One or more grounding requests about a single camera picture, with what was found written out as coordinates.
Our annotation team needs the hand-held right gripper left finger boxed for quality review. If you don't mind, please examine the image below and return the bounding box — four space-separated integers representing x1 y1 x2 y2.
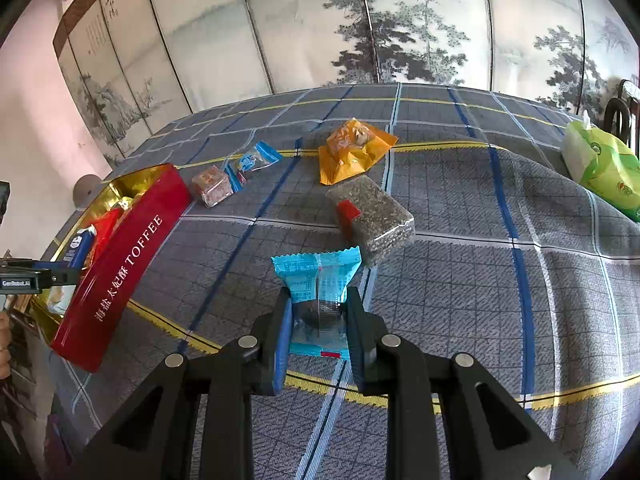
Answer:
75 287 293 480

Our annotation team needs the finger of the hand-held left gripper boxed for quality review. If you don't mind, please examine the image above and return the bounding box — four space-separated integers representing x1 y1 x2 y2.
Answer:
47 266 85 286

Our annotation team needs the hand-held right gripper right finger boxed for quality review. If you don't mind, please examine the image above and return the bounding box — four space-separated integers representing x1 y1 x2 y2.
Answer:
345 287 586 480

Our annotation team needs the dark blue snack packet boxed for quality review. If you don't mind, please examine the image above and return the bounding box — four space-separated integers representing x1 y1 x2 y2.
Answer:
62 225 98 269

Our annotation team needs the red snack packet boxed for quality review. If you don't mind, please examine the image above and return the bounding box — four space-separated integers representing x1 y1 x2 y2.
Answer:
82 206 126 267

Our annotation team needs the red box with gold lining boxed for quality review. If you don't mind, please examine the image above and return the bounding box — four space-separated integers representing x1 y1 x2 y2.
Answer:
32 162 193 373

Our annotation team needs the teal snack packet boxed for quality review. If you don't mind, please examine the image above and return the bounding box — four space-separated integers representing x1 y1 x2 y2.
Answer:
271 246 362 361

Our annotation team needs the person's left hand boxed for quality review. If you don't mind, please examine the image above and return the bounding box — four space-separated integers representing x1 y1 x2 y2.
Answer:
0 310 14 382

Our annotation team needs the round grey disc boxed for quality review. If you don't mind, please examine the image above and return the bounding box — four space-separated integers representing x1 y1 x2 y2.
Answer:
72 174 102 208

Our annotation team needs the dark seed bar packet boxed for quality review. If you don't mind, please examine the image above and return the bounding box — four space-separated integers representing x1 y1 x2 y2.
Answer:
325 175 417 268

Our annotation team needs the pink cube snack packet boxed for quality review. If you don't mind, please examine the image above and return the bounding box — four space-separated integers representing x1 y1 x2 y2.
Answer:
191 165 235 209

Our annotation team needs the small blue candy packet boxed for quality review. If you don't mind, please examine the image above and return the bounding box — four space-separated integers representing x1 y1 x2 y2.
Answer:
224 141 282 193

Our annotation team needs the orange snack packet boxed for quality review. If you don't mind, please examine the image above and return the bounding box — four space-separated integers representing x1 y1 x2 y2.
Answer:
318 117 400 186

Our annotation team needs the green tissue pack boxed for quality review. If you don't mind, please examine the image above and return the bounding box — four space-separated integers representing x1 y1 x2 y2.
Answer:
560 110 640 223

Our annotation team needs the painted folding screen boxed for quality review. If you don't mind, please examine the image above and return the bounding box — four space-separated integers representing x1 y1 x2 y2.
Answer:
52 0 640 161

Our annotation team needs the dark wooden armchair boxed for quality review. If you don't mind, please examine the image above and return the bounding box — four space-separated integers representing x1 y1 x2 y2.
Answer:
602 79 640 157

